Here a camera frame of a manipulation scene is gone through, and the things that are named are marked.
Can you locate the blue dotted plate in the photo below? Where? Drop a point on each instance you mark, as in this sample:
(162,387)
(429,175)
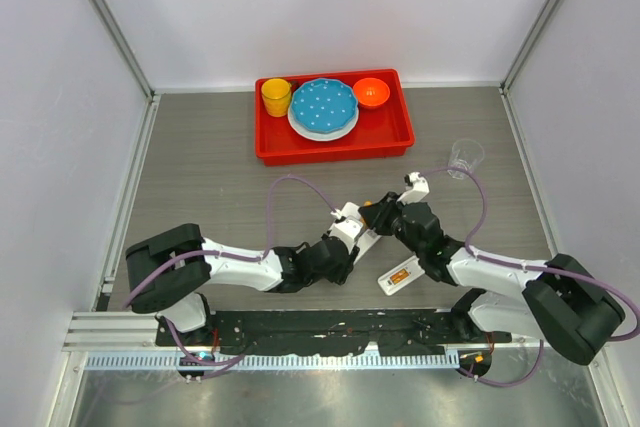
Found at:
(324,106)

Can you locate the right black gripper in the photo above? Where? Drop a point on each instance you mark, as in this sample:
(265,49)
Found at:
(377,215)

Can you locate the right aluminium frame post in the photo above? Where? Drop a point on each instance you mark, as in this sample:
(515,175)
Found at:
(534,34)

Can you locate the aluminium frame post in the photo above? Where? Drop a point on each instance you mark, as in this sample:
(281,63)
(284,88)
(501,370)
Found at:
(114,31)
(534,34)

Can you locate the orange bowl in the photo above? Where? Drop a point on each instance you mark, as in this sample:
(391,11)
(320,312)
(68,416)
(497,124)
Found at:
(371,92)

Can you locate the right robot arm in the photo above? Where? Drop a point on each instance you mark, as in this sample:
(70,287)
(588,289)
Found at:
(554,301)

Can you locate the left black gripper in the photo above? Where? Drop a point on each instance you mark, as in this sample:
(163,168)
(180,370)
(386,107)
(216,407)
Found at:
(340,276)

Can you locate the yellow cup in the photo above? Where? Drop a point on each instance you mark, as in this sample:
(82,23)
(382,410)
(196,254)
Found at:
(276,95)

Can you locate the left aluminium frame post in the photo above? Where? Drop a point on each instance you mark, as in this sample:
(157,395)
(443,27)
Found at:
(114,31)

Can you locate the white slotted cable duct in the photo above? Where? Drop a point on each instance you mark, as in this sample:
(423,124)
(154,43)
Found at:
(369,360)

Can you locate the slim white remote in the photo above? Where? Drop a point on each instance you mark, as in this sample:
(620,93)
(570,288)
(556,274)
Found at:
(363,245)

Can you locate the red plastic tray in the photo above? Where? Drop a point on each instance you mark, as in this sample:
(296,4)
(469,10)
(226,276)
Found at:
(383,132)

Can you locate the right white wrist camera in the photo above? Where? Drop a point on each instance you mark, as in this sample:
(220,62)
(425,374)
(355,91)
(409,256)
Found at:
(416,188)

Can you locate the clear plastic cup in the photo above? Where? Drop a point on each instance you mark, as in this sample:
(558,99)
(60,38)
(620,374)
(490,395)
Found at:
(466,154)

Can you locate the white remote orange battery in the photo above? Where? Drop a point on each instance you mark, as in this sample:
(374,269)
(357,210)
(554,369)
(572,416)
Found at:
(412,265)

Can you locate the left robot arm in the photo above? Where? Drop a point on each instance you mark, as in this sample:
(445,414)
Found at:
(166,270)

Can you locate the white plate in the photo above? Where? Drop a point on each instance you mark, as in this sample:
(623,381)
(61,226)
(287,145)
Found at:
(322,137)

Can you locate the aluminium frame rail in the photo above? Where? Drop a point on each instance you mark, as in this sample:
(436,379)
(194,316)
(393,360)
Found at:
(107,331)

